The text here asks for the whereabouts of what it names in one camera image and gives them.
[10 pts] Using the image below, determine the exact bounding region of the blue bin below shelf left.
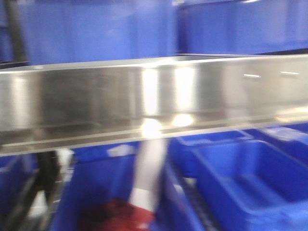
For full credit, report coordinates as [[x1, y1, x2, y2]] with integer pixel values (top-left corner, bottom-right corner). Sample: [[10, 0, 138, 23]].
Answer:
[[49, 141, 205, 231]]

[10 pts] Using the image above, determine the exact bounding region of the blue bin behind shelf centre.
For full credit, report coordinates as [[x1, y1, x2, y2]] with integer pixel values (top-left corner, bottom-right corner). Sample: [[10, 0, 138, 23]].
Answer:
[[17, 0, 177, 64]]

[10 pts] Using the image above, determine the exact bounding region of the red item in lower bin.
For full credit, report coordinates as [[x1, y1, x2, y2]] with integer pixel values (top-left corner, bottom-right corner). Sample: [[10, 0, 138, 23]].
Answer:
[[77, 198, 154, 231]]

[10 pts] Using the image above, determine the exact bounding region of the white post below shelf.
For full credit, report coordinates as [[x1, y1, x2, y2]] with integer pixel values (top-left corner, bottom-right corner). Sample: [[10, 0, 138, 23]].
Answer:
[[129, 139, 167, 212]]

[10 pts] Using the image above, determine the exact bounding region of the blue bin behind shelf right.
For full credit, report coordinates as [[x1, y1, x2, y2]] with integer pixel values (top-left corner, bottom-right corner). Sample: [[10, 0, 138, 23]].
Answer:
[[178, 0, 308, 54]]

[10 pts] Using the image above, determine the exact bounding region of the black shelf upright post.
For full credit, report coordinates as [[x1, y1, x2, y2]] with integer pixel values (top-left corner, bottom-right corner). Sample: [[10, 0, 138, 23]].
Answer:
[[3, 0, 29, 66]]

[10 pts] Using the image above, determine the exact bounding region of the blue bin below shelf right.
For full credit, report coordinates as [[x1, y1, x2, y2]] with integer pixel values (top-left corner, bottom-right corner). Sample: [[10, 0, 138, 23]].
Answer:
[[167, 123, 308, 231]]

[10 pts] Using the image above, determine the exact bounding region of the blue bin below shelf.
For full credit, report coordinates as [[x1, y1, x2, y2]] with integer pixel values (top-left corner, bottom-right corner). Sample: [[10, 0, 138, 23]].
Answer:
[[49, 141, 205, 231], [167, 123, 308, 231]]

